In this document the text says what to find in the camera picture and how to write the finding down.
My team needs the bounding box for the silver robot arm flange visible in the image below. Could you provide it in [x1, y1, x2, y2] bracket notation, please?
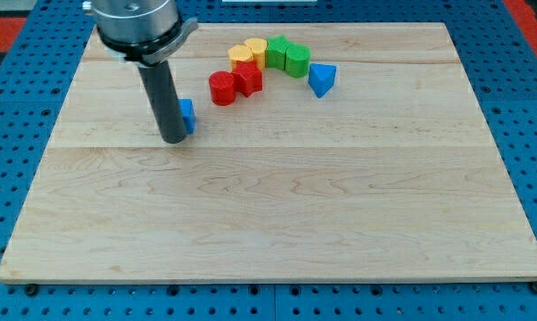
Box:
[82, 0, 198, 68]

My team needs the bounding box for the blue triangle block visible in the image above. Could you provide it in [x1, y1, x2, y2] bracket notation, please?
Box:
[308, 62, 337, 98]

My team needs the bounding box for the wooden board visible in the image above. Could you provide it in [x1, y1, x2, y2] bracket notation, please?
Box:
[0, 22, 537, 284]

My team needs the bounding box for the red star block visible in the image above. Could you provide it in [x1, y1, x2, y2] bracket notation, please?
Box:
[232, 62, 263, 97]

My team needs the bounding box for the red cylinder block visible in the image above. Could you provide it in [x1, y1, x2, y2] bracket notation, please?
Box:
[209, 71, 235, 106]

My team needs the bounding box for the blue cube block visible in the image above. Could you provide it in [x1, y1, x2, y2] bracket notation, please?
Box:
[179, 98, 196, 135]

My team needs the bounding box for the green cylinder block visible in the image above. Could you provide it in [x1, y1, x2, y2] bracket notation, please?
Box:
[285, 44, 310, 78]

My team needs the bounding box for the yellow hexagon block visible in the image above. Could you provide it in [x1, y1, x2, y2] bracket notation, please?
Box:
[227, 45, 254, 70]

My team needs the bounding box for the green star block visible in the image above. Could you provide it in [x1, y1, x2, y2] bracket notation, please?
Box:
[266, 35, 292, 70]

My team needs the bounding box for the yellow cylinder block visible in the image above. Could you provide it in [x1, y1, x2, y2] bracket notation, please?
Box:
[244, 37, 268, 70]

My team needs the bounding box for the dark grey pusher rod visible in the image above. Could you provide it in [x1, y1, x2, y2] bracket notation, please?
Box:
[138, 61, 187, 144]

